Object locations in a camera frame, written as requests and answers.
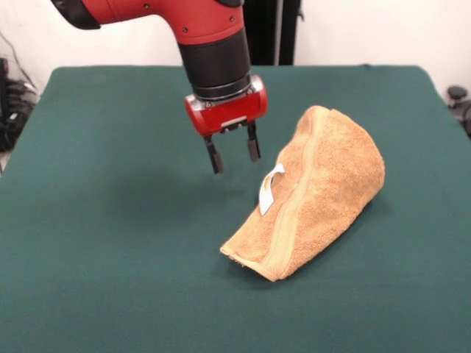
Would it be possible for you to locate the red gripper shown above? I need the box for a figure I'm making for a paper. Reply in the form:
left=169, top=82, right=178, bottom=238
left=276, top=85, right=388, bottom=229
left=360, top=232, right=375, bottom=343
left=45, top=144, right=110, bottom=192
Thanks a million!
left=184, top=75, right=269, bottom=175

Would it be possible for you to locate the tan terry towel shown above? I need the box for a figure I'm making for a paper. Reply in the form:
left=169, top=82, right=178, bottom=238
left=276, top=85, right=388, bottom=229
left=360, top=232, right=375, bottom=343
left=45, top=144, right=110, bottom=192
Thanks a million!
left=219, top=104, right=386, bottom=283

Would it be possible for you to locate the dark green table cloth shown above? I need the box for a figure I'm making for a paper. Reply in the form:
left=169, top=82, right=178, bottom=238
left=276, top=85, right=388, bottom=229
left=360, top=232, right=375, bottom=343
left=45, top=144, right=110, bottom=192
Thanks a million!
left=0, top=65, right=471, bottom=353

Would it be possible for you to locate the black equipment pile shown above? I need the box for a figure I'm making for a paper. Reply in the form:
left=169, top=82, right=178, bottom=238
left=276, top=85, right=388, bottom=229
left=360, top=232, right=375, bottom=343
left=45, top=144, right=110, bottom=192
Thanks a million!
left=0, top=57, right=40, bottom=154

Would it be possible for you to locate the black office chair base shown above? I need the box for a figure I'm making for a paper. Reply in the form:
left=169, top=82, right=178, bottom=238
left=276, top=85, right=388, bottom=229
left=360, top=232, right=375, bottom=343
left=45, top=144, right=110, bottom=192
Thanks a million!
left=447, top=85, right=471, bottom=139

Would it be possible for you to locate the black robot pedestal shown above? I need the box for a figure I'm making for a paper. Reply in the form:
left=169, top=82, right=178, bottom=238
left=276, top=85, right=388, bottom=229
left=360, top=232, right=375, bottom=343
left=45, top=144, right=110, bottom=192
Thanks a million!
left=241, top=0, right=297, bottom=67

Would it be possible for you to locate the thin grey cable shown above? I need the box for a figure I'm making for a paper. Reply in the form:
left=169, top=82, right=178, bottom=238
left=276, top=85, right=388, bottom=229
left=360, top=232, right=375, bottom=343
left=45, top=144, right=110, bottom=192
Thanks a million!
left=0, top=31, right=38, bottom=91

